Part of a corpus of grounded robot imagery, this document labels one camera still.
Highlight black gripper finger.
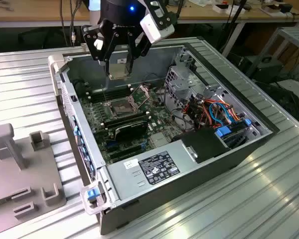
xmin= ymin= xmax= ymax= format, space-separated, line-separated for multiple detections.
xmin=81 ymin=18 xmax=117 ymax=67
xmin=125 ymin=26 xmax=152 ymax=75

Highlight silver CPU plate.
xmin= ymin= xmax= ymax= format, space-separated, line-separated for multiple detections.
xmin=108 ymin=62 xmax=131 ymax=81

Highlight metal socket cover frame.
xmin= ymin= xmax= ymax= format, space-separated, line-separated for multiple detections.
xmin=130 ymin=84 xmax=152 ymax=108

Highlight black RAM slot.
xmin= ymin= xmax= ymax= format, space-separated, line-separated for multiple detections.
xmin=88 ymin=88 xmax=134 ymax=103
xmin=86 ymin=84 xmax=133 ymax=97
xmin=102 ymin=111 xmax=150 ymax=125
xmin=104 ymin=116 xmax=150 ymax=130

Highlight black expansion slot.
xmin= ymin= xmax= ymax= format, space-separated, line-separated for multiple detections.
xmin=108 ymin=143 xmax=144 ymax=155
xmin=112 ymin=149 xmax=146 ymax=162

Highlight silver drive cage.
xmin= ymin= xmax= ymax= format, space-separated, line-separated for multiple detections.
xmin=164 ymin=47 xmax=198 ymax=101

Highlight wooden desk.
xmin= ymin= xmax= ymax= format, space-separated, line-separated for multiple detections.
xmin=0 ymin=0 xmax=299 ymax=28

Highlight green motherboard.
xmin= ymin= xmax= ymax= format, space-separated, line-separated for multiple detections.
xmin=78 ymin=84 xmax=174 ymax=165

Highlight black graphics card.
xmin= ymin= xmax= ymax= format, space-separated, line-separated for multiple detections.
xmin=113 ymin=120 xmax=149 ymax=143

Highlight white box on desk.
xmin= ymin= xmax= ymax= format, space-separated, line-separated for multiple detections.
xmin=212 ymin=2 xmax=252 ymax=15

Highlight silver chipset heatsink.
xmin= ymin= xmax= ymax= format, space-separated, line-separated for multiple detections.
xmin=150 ymin=133 xmax=170 ymax=147

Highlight black plastic shroud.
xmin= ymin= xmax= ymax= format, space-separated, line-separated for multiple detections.
xmin=171 ymin=128 xmax=231 ymax=164

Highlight hard disk in blue carrier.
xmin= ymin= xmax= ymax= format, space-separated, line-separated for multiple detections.
xmin=214 ymin=119 xmax=253 ymax=150

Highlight silver power supply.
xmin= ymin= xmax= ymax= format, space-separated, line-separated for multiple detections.
xmin=106 ymin=139 xmax=199 ymax=203

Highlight brown cardboard box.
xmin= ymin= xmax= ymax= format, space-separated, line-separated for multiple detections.
xmin=260 ymin=2 xmax=299 ymax=18

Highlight grey open PC case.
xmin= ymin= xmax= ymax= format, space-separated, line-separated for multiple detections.
xmin=47 ymin=42 xmax=281 ymax=236

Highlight grey parts rack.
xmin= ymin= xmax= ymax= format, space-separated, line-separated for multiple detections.
xmin=0 ymin=123 xmax=67 ymax=237

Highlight clear case latch blue tab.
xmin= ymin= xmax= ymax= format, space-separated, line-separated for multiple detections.
xmin=79 ymin=181 xmax=108 ymax=216

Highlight metal slat side table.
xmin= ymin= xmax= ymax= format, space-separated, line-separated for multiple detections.
xmin=246 ymin=26 xmax=299 ymax=78

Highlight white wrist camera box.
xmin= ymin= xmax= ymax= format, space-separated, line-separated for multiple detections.
xmin=140 ymin=13 xmax=175 ymax=44

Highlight orange power wires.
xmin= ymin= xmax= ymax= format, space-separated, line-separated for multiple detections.
xmin=185 ymin=98 xmax=244 ymax=125

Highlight blue data wire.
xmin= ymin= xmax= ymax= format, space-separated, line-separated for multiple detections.
xmin=208 ymin=101 xmax=240 ymax=124

